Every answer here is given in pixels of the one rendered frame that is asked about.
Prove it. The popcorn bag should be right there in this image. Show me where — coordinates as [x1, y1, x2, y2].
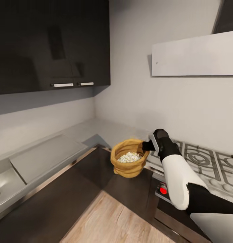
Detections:
[110, 139, 150, 178]

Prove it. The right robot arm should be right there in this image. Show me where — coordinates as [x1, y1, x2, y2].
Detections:
[142, 130, 233, 243]

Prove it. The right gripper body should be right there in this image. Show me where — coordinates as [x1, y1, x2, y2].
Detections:
[142, 140, 155, 151]

